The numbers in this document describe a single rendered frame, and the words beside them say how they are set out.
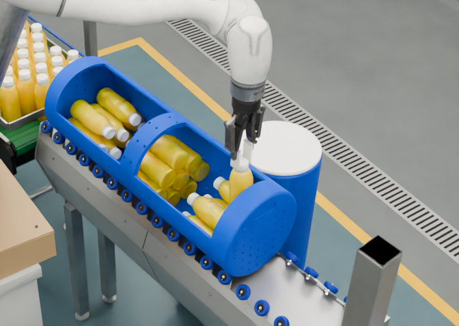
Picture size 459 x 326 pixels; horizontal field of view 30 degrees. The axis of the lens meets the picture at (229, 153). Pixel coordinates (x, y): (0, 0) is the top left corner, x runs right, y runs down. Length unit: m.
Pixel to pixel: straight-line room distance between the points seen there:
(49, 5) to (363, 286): 0.92
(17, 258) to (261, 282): 0.69
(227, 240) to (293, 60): 2.93
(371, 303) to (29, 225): 1.14
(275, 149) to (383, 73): 2.42
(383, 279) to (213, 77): 3.46
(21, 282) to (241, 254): 0.62
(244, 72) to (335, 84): 2.90
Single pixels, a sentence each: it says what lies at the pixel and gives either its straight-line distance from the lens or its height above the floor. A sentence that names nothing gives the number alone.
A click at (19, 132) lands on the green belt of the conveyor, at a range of 3.07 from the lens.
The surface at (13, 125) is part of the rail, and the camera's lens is 2.99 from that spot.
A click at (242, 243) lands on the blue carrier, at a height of 1.11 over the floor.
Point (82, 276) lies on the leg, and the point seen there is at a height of 0.26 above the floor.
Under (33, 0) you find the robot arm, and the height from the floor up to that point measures 1.83.
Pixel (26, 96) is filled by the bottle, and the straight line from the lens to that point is 3.06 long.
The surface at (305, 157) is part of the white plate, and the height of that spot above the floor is 1.04.
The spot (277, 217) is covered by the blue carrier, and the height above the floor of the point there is 1.13.
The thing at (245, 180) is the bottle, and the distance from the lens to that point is 2.30.
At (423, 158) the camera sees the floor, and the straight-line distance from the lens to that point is 4.53.
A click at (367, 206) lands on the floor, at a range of 4.17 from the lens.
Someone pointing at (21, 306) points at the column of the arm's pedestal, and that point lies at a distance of 2.53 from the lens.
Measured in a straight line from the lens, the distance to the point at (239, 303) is 2.43.
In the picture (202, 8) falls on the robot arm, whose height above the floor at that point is 1.70.
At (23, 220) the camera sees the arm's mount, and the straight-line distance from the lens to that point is 2.43.
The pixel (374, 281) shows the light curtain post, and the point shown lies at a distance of 1.54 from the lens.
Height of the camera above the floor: 2.78
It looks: 40 degrees down
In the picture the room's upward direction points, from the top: 4 degrees clockwise
